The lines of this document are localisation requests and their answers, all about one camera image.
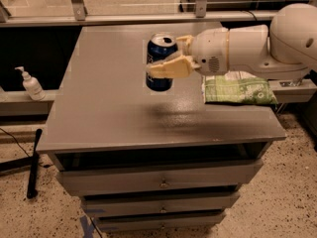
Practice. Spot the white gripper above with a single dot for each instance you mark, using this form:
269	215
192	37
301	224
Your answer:
209	51

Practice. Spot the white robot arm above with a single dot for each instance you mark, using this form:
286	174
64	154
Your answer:
286	49

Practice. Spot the green chip bag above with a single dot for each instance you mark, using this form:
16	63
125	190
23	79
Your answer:
237	87

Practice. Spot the grey drawer cabinet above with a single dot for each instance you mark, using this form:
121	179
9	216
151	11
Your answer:
105	118

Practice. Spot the middle grey drawer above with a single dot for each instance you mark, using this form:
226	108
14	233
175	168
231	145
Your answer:
161	204

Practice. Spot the grey drawer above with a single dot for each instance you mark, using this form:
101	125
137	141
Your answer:
114	182
161	204
160	221

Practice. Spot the white pump bottle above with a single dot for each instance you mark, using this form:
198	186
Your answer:
31	85

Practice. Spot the bottom grey drawer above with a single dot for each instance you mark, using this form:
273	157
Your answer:
160	221

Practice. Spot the top grey drawer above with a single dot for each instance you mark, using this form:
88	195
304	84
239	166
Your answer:
114	182

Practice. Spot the blue floor tape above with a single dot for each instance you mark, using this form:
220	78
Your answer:
87	227

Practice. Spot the black stand leg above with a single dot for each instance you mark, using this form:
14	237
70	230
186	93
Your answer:
31	191

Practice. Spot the grey metal window rail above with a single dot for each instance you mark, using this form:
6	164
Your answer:
55	13

